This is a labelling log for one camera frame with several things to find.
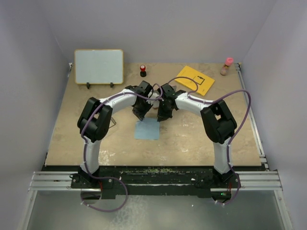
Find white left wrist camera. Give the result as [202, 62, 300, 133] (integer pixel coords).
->
[146, 99, 159, 109]

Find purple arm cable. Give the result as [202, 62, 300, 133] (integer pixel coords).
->
[167, 76, 252, 207]
[80, 83, 164, 213]

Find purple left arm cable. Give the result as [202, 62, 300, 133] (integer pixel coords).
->
[80, 83, 164, 213]

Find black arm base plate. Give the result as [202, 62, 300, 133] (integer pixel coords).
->
[42, 164, 242, 199]

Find aluminium rail frame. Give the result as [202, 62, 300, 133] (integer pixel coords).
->
[28, 172, 81, 191]

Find small whiteboard on stand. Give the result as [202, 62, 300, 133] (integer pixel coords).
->
[74, 49, 124, 87]

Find thin framed sunglasses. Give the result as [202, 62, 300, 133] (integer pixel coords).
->
[109, 117, 117, 128]

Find pink capped small bottle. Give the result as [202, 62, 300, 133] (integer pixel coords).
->
[220, 57, 234, 76]

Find pink glasses case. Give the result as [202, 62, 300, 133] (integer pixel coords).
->
[154, 83, 177, 100]

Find blue cleaning cloth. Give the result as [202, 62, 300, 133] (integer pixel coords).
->
[134, 118, 160, 140]

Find red and black stamp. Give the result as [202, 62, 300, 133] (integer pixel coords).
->
[140, 65, 147, 77]

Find yellow book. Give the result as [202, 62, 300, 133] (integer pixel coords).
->
[175, 66, 215, 96]

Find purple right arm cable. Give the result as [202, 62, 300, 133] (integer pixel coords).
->
[167, 76, 252, 207]

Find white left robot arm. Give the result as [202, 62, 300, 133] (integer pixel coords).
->
[70, 81, 162, 188]

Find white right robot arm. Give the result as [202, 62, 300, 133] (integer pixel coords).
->
[157, 83, 237, 187]

